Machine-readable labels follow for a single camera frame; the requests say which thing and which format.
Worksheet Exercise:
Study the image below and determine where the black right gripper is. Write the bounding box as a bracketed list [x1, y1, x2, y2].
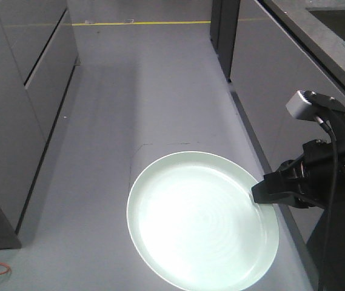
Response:
[252, 112, 345, 208]

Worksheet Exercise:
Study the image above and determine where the light green round plate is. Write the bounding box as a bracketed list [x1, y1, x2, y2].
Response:
[126, 151, 280, 290]

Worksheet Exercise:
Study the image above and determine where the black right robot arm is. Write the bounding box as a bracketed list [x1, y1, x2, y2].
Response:
[252, 110, 345, 290]

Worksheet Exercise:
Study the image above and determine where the dark grey tall cabinet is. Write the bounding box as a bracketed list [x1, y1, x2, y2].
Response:
[209, 0, 345, 237]

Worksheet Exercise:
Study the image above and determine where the grey kitchen island cabinet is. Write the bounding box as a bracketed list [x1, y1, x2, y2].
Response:
[0, 1, 78, 249]

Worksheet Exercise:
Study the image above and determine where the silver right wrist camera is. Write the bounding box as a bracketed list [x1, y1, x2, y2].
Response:
[286, 90, 345, 123]

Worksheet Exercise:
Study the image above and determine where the black camera cable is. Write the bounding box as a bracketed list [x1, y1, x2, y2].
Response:
[313, 115, 340, 291]

